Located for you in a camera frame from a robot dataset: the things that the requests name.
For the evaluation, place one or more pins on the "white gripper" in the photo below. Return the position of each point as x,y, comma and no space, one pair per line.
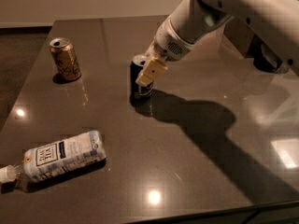
169,43

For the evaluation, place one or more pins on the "blue pepsi can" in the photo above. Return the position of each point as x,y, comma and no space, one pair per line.
140,90

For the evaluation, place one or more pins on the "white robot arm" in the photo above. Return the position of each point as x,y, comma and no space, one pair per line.
276,22

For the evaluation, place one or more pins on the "gold soda can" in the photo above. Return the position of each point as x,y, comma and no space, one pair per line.
65,58

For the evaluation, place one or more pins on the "blue plastic tea bottle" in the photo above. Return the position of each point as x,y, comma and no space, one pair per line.
57,158

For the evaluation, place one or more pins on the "dark brown box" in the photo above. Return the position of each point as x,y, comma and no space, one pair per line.
240,35

